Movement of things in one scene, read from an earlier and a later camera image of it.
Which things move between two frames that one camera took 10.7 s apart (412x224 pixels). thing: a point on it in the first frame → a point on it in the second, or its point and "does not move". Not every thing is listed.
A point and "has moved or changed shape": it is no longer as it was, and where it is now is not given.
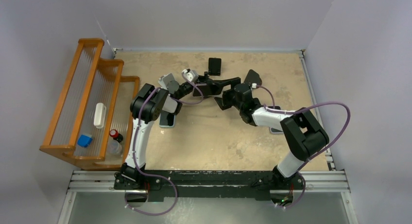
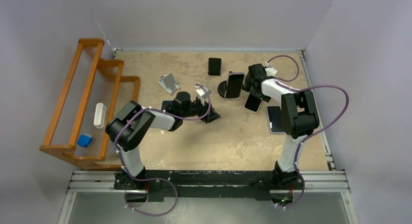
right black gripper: x=223 y=103 → x=249 y=85
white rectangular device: x=100 y=115 does not move
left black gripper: x=201 y=80 → x=211 y=116
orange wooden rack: x=91 y=126 does not move
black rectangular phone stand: x=214 y=64 does not move
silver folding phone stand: x=168 y=82 does not move
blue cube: x=84 y=140 does not move
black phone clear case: x=207 y=90 has moved or changed shape
